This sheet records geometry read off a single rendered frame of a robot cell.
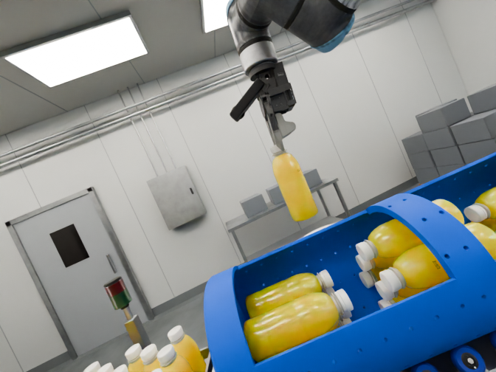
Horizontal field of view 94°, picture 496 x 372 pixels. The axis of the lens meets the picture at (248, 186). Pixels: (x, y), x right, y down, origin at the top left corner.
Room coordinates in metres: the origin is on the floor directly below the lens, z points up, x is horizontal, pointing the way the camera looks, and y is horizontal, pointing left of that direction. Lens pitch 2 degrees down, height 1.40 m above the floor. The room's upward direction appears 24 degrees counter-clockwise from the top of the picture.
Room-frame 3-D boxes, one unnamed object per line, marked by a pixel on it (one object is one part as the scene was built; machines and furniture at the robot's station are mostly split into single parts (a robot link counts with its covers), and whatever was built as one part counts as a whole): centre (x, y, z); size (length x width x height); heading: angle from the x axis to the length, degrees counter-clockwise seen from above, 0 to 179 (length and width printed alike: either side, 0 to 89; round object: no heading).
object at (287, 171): (0.61, -0.11, 1.34); 0.07 x 0.07 x 0.19
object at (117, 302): (0.86, 0.60, 1.18); 0.06 x 0.06 x 0.05
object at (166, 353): (0.55, 0.34, 1.09); 0.04 x 0.04 x 0.02
